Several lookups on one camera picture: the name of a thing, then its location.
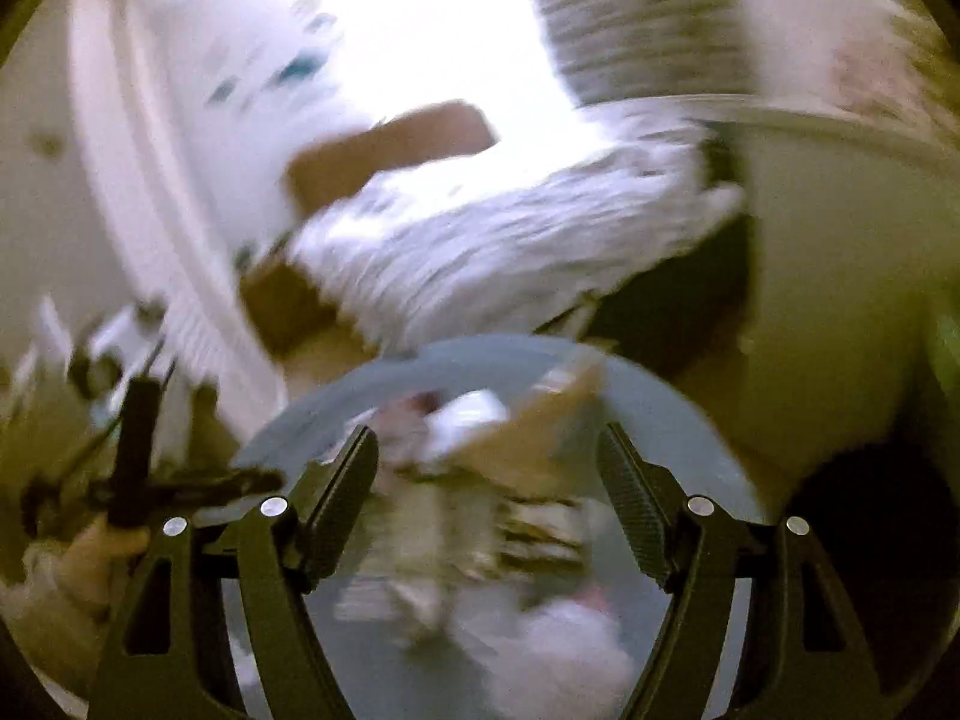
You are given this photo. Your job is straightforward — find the person's hand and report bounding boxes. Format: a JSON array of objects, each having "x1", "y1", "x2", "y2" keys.
[{"x1": 25, "y1": 515, "x2": 151, "y2": 616}]

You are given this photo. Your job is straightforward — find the white crumpled tissue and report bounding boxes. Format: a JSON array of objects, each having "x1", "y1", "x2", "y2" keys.
[{"x1": 478, "y1": 600, "x2": 638, "y2": 720}]

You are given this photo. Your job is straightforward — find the round blue-grey table cloth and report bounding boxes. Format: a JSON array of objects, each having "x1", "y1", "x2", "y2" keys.
[{"x1": 238, "y1": 337, "x2": 763, "y2": 718}]

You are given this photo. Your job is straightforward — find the beige paper box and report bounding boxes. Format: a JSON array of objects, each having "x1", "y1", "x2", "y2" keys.
[{"x1": 423, "y1": 348, "x2": 605, "y2": 499}]

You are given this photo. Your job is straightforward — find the white cabinet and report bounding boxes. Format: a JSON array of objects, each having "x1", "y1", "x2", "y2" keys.
[{"x1": 675, "y1": 96, "x2": 958, "y2": 481}]

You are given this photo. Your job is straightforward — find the brown wooden headboard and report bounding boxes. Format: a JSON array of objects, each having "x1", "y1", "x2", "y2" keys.
[{"x1": 285, "y1": 101, "x2": 496, "y2": 218}]

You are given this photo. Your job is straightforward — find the bed with white duvet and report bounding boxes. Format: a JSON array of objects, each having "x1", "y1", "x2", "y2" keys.
[{"x1": 239, "y1": 99, "x2": 752, "y2": 361}]

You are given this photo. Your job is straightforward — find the pile of toys and books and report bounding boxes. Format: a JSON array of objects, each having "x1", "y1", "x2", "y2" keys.
[{"x1": 830, "y1": 0, "x2": 958, "y2": 148}]

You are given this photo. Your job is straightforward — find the patterned grey curtain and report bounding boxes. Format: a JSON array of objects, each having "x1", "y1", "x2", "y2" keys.
[{"x1": 535, "y1": 0, "x2": 758, "y2": 104}]

